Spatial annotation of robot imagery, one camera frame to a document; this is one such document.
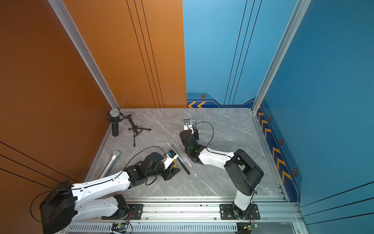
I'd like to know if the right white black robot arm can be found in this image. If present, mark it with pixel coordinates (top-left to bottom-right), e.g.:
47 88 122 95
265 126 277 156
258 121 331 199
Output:
180 130 264 220

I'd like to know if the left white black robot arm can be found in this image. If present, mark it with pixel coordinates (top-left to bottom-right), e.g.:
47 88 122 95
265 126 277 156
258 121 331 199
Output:
40 150 180 234

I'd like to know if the black toothbrush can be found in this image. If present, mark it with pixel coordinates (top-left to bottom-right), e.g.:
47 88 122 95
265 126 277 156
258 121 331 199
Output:
177 157 191 175

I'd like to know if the light blue toothbrush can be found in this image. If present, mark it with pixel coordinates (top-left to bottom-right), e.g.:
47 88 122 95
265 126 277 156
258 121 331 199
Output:
168 142 187 163

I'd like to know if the pink toothbrush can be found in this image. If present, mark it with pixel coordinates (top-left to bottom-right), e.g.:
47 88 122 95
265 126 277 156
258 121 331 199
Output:
174 142 192 168

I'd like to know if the black mini tripod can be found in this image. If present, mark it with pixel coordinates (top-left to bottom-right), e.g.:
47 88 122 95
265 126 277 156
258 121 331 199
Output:
123 115 151 147

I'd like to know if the silver metal cylinder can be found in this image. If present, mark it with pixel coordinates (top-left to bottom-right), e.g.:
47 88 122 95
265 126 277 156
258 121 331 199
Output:
99 150 121 179

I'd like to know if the left green circuit board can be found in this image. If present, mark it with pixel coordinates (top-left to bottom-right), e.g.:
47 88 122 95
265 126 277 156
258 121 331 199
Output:
111 222 131 234

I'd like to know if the green circuit board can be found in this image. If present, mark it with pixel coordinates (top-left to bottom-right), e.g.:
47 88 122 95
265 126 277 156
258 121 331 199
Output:
111 222 131 234
242 223 258 234

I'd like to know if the right green circuit board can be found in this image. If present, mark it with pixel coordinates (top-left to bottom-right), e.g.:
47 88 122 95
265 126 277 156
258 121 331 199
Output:
242 223 258 234

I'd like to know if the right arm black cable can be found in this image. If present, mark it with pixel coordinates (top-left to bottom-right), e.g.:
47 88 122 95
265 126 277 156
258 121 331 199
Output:
195 121 234 160

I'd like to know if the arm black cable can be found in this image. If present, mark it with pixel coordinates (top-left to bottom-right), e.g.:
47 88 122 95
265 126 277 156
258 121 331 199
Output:
195 121 234 160
30 145 168 224

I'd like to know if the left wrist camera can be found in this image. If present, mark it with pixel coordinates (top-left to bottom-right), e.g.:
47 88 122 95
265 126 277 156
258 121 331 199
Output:
162 149 178 169

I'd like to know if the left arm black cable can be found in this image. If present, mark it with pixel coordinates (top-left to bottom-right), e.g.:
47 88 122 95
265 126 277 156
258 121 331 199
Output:
30 145 168 224

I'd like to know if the aluminium rail frame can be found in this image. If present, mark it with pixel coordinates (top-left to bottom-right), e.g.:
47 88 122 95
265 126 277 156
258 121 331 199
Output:
59 198 309 234

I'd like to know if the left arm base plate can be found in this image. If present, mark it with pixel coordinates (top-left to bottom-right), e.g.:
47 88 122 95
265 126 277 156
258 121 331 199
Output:
101 204 144 221

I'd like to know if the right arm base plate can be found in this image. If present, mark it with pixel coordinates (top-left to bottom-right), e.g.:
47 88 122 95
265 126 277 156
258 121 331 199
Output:
219 203 261 220

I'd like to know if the black microphone with mount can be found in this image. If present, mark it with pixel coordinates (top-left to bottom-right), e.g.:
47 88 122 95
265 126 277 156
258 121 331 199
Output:
106 109 123 137

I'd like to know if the right aluminium corner post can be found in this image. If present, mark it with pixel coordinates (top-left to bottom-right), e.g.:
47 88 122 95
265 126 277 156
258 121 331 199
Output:
252 0 311 114

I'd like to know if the aluminium corner post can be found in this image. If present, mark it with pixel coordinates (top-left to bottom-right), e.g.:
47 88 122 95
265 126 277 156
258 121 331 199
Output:
48 0 120 109
252 0 311 114

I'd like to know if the left aluminium corner post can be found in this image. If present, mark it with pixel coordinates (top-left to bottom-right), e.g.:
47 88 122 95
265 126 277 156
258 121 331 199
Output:
48 0 120 109

